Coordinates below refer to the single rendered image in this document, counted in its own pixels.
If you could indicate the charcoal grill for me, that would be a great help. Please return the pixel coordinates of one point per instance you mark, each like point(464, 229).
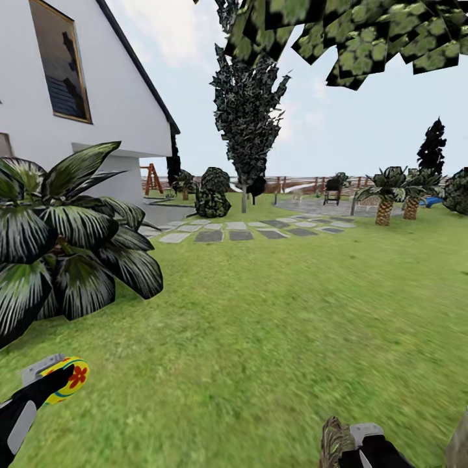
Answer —
point(333, 185)

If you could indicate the easter egg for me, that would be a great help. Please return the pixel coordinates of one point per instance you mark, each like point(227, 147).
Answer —
point(75, 382)

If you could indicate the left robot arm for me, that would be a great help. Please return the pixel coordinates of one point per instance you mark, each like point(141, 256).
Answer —
point(18, 414)

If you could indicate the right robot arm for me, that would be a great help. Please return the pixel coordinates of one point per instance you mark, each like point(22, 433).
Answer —
point(371, 449)

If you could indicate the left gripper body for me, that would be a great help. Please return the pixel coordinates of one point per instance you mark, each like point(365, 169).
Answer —
point(48, 384)

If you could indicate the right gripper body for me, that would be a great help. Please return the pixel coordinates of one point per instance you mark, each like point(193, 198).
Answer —
point(352, 458)

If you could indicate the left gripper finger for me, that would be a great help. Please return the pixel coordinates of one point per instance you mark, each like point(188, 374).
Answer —
point(69, 370)

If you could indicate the wicker basket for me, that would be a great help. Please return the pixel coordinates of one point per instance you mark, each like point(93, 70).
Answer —
point(333, 431)

